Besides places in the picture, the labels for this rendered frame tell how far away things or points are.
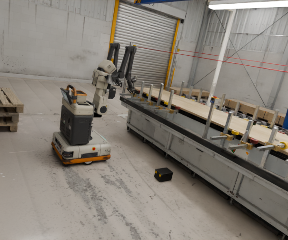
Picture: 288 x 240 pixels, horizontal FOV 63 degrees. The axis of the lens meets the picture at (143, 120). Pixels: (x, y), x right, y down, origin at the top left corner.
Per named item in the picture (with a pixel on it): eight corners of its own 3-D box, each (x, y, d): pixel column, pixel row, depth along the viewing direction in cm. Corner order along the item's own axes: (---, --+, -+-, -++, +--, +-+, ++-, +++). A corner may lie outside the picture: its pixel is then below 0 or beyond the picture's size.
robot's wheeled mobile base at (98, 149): (63, 166, 296) (64, 148, 289) (50, 145, 345) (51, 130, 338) (111, 160, 335) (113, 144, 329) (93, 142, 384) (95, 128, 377)
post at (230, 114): (220, 152, 272) (231, 112, 259) (217, 150, 275) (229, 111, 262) (222, 151, 274) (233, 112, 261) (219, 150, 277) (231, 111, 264)
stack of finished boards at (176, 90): (211, 96, 1133) (212, 93, 1129) (175, 94, 987) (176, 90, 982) (199, 92, 1191) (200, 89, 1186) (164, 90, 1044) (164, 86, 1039)
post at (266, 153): (260, 173, 234) (276, 128, 221) (257, 171, 237) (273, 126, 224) (262, 173, 236) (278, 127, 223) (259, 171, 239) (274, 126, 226)
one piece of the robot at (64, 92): (73, 110, 294) (66, 93, 282) (64, 102, 321) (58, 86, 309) (81, 106, 298) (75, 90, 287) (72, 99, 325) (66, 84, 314)
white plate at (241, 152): (246, 161, 245) (249, 152, 242) (225, 150, 264) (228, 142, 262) (247, 160, 245) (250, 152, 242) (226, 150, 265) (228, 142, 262)
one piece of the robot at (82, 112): (69, 155, 300) (75, 90, 278) (57, 138, 342) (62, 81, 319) (94, 152, 320) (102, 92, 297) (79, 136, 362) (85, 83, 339)
